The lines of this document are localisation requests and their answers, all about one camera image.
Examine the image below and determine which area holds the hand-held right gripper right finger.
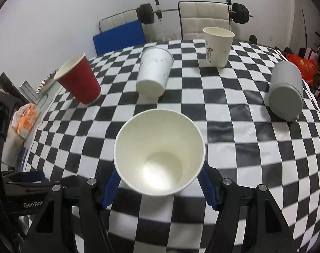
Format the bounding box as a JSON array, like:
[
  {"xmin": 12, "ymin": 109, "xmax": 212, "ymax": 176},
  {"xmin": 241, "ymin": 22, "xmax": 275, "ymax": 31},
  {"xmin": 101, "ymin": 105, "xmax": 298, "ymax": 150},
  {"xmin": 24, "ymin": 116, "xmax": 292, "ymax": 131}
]
[{"xmin": 199, "ymin": 163, "xmax": 300, "ymax": 253}]

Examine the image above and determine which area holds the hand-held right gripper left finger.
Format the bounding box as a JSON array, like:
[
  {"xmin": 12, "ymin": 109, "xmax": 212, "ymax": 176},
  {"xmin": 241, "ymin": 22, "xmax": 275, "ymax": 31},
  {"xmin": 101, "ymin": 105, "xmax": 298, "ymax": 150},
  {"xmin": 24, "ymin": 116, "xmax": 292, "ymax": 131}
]
[{"xmin": 25, "ymin": 167, "xmax": 121, "ymax": 253}]

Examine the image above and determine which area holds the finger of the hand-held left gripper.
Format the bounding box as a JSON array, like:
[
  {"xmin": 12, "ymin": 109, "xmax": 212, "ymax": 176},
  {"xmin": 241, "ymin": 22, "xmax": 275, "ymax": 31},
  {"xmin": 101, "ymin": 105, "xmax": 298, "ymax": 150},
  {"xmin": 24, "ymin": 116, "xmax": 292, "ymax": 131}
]
[{"xmin": 15, "ymin": 171, "xmax": 46, "ymax": 181}]

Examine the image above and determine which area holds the plain white paper cup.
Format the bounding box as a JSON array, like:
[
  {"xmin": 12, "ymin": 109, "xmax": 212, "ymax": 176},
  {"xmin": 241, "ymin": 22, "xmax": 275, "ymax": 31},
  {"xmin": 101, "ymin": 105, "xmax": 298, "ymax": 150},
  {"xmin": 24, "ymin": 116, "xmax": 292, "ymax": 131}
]
[{"xmin": 114, "ymin": 109, "xmax": 206, "ymax": 196}]

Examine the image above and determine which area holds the red paper cup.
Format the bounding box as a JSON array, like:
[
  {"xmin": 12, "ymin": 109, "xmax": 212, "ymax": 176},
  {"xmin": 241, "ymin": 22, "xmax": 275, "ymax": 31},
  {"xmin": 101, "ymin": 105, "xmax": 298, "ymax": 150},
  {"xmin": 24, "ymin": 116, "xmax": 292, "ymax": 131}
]
[{"xmin": 54, "ymin": 53, "xmax": 102, "ymax": 105}]

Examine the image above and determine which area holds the white paper cup small print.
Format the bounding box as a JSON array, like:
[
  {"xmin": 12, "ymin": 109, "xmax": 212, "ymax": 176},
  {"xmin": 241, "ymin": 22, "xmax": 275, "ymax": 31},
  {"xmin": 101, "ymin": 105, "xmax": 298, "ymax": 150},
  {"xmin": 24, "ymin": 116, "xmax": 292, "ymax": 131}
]
[{"xmin": 135, "ymin": 47, "xmax": 174, "ymax": 98}]

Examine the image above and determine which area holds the grey paper cup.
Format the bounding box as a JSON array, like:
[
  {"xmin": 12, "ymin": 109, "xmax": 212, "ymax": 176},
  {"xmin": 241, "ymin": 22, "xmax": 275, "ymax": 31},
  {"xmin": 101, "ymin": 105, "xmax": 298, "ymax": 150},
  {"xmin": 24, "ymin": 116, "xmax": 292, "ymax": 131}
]
[{"xmin": 268, "ymin": 60, "xmax": 304, "ymax": 122}]

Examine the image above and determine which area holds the white paper cup dark print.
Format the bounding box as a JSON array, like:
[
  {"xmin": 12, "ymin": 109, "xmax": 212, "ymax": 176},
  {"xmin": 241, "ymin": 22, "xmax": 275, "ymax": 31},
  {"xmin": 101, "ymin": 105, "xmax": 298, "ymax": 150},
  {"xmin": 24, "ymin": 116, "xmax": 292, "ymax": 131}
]
[{"xmin": 203, "ymin": 27, "xmax": 235, "ymax": 68}]

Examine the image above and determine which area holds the black white checkered tablecloth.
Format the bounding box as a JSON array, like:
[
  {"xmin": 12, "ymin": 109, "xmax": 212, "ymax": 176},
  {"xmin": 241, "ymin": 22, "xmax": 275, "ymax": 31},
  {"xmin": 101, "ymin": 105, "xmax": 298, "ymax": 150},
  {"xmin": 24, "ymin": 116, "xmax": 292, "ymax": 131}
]
[{"xmin": 23, "ymin": 39, "xmax": 320, "ymax": 253}]

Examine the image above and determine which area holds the orange white snack bag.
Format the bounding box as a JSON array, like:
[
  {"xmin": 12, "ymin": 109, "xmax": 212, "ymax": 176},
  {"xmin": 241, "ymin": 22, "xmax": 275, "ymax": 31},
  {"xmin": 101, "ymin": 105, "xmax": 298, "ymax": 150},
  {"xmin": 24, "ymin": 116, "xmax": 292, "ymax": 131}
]
[{"xmin": 12, "ymin": 103, "xmax": 42, "ymax": 140}]

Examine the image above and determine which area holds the silver metal tray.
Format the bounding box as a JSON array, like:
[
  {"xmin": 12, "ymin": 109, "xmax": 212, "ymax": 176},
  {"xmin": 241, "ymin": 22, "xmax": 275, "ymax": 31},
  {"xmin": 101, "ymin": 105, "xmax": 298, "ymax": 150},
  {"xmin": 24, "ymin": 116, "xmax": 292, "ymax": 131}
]
[{"xmin": 20, "ymin": 69, "xmax": 61, "ymax": 104}]

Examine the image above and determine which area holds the blue foam mat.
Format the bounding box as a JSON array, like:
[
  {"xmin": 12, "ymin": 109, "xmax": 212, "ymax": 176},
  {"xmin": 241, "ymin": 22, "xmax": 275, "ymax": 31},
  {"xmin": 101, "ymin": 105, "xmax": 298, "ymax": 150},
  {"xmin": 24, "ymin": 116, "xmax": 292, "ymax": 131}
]
[{"xmin": 93, "ymin": 20, "xmax": 147, "ymax": 56}]

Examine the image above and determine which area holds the red plastic bag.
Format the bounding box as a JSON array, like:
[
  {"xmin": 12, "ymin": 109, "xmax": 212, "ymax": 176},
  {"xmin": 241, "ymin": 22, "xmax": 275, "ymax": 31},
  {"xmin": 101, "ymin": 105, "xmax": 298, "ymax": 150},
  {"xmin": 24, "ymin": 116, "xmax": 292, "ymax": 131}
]
[{"xmin": 286, "ymin": 54, "xmax": 319, "ymax": 85}]

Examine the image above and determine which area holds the pink bag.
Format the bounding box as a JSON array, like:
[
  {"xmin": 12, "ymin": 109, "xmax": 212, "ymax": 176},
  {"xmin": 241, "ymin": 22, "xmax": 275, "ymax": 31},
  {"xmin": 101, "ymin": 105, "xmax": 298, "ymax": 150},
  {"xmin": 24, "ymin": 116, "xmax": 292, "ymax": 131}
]
[{"xmin": 298, "ymin": 47, "xmax": 320, "ymax": 62}]

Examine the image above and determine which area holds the white padded chair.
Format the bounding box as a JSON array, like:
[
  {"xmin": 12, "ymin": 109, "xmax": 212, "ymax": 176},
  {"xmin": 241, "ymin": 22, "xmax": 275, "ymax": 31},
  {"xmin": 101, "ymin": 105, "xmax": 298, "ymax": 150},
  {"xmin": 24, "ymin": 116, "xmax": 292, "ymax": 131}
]
[
  {"xmin": 99, "ymin": 9, "xmax": 139, "ymax": 33},
  {"xmin": 178, "ymin": 1, "xmax": 232, "ymax": 41}
]

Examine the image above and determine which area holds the black barbell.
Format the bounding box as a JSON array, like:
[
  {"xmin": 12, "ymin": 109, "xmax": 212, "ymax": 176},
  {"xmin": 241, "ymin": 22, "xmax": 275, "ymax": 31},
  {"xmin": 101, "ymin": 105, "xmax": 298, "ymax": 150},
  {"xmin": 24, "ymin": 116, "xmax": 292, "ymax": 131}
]
[{"xmin": 136, "ymin": 3, "xmax": 254, "ymax": 26}]

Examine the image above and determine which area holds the black frame stand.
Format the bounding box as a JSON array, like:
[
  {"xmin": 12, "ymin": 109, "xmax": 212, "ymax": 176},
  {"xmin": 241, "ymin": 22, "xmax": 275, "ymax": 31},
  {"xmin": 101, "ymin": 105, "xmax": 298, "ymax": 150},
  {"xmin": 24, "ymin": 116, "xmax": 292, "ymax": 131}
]
[{"xmin": 0, "ymin": 72, "xmax": 24, "ymax": 138}]

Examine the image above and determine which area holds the barbell rack post red clamp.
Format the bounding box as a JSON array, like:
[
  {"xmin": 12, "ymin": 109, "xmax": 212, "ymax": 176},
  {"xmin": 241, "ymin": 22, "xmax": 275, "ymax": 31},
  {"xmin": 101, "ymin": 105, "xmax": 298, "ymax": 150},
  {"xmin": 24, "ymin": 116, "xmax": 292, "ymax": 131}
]
[{"xmin": 151, "ymin": 0, "xmax": 163, "ymax": 25}]

